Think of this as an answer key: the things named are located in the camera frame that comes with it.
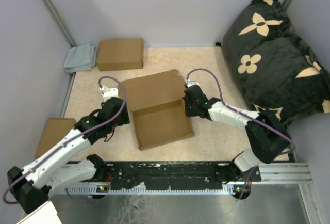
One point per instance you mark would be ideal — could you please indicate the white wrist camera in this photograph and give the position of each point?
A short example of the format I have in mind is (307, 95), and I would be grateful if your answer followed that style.
(189, 83)
(109, 93)

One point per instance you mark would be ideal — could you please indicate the brown cardboard box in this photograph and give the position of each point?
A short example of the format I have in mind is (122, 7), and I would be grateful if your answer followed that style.
(158, 109)
(120, 54)

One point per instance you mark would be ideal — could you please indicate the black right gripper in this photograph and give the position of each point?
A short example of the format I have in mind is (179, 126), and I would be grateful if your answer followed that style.
(187, 112)

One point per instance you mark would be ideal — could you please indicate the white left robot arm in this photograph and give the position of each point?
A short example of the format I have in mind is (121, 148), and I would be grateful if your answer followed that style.
(37, 182)

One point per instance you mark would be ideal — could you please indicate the folded brown cardboard box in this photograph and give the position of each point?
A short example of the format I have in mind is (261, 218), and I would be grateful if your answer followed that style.
(120, 54)

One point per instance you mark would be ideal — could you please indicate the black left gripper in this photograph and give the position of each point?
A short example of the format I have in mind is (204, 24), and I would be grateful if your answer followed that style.
(125, 117)

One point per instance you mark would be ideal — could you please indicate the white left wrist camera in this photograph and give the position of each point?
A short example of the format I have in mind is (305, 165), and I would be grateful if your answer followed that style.
(109, 93)

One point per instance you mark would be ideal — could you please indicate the grey folded cloth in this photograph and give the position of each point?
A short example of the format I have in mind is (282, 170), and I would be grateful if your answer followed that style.
(80, 58)

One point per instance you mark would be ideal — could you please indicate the white board corner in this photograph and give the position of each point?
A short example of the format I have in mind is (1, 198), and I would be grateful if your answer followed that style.
(45, 214)

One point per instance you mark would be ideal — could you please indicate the aluminium frame rail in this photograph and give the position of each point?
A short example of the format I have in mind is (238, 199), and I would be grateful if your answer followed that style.
(285, 194)

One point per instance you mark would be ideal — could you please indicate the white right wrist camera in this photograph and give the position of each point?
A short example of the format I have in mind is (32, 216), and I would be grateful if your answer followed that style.
(189, 83)

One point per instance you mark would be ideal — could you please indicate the black floral pillow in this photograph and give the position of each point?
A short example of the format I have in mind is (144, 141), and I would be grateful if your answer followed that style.
(273, 67)

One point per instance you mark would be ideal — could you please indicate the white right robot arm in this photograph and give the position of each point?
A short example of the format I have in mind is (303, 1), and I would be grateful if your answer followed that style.
(266, 135)

